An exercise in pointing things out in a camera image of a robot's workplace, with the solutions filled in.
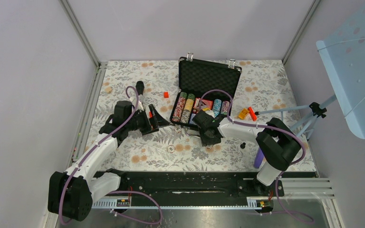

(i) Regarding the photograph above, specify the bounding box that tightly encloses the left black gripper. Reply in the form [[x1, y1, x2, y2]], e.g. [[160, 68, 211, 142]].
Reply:
[[126, 104, 170, 135]]

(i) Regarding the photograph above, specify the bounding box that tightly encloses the single red poker chip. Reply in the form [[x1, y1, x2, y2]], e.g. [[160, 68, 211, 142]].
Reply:
[[167, 145, 175, 153]]

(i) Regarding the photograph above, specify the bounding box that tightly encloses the black poker case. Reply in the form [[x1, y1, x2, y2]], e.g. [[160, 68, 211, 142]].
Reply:
[[170, 52, 242, 131]]

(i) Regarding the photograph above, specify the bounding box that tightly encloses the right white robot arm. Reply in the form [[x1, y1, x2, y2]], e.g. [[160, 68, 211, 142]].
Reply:
[[193, 111, 306, 196]]

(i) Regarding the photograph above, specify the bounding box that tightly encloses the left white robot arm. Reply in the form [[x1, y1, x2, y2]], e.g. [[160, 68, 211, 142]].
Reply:
[[48, 101, 170, 225]]

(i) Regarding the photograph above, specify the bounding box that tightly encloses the black cylinder orange cap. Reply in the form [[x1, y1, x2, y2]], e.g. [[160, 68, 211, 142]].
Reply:
[[135, 81, 144, 95]]

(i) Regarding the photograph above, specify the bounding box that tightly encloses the yellow block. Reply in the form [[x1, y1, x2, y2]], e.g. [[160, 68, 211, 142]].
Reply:
[[237, 108, 249, 120]]

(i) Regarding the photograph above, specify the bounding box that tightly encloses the black chess pawn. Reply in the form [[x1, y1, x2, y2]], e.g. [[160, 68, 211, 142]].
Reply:
[[240, 142, 246, 149]]

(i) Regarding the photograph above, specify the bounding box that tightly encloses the red lego piece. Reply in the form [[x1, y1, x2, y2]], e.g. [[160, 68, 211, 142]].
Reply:
[[248, 107, 257, 121]]

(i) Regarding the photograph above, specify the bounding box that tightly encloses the floral table mat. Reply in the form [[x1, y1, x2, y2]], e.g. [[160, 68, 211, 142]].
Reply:
[[79, 60, 300, 171]]

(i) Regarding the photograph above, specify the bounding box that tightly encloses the light blue music stand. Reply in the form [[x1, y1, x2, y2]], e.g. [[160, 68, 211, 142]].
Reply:
[[255, 0, 365, 141]]

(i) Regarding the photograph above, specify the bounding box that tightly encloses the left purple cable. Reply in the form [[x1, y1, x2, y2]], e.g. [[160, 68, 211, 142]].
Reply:
[[58, 85, 164, 226]]

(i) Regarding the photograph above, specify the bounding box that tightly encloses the purple cable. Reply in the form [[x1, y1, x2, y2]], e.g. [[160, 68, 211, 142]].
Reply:
[[58, 85, 164, 226], [200, 89, 316, 225]]

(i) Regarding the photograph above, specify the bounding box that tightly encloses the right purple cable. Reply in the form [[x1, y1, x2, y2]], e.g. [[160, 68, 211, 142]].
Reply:
[[200, 89, 316, 225]]

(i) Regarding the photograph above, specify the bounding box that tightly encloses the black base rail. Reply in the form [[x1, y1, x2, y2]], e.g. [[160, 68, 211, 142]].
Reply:
[[108, 169, 285, 208]]

